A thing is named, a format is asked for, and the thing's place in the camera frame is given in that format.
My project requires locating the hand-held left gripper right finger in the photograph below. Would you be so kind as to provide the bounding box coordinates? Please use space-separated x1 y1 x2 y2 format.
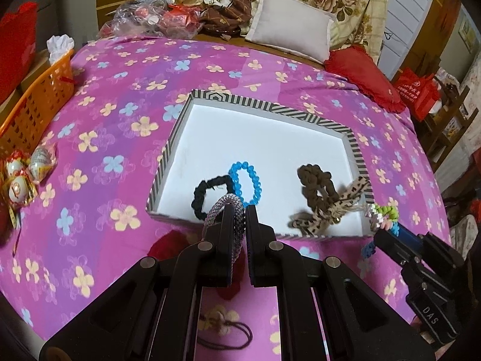
244 205 434 361

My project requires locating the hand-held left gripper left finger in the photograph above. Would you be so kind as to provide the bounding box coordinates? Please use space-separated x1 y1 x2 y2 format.
39 205 247 361

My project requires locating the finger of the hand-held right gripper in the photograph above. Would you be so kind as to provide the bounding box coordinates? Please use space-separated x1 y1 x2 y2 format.
374 229 421 272
395 225 467 272

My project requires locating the silver braided bracelet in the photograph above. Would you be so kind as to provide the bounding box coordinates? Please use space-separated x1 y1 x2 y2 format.
203 193 247 267

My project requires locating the colourful bead bracelet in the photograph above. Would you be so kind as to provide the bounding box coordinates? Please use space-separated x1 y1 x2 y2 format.
361 202 401 260

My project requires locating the black scrunchie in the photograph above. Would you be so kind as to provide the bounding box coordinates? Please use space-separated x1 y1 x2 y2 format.
191 175 235 222

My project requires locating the blue bead bracelet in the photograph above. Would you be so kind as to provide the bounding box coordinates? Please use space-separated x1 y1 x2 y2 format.
228 161 262 207

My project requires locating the brown scrunchie with leopard bow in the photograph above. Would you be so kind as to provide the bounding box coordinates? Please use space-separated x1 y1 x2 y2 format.
287 163 372 236

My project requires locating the striped cardboard box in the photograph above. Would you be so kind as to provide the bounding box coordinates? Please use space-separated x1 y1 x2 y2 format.
146 89 375 239

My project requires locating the shiny red bow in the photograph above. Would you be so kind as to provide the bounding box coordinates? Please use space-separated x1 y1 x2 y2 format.
146 230 241 301

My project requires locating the wooden chair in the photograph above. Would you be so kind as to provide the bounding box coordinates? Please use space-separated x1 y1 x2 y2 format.
421 75 479 170

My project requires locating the red shopping bag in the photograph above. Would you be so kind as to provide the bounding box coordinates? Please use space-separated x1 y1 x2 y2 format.
393 67 440 121

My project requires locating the red cushion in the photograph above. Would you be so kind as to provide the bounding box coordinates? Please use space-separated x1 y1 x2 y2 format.
324 44 408 113

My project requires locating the white pillow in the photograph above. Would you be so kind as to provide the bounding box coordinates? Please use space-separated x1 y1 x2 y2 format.
244 0 337 64

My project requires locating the brown patterned cloth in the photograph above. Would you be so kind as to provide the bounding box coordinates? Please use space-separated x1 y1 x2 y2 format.
199 0 256 36

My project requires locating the orange plastic basket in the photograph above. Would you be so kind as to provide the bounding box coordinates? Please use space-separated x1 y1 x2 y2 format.
0 49 76 156

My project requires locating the clear plastic bag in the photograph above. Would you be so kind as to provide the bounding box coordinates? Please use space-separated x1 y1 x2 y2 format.
100 0 204 40

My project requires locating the white tissue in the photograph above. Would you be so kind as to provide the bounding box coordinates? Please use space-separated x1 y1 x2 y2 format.
47 35 75 63

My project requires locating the brown cardboard box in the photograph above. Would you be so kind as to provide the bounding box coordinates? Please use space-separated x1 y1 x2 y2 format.
17 49 51 94
0 88 21 117

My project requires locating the red gift bag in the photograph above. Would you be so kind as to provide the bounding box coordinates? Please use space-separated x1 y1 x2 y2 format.
0 2 38 74

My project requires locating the hair tie with heart charm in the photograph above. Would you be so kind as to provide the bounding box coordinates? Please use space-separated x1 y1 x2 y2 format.
195 306 253 350

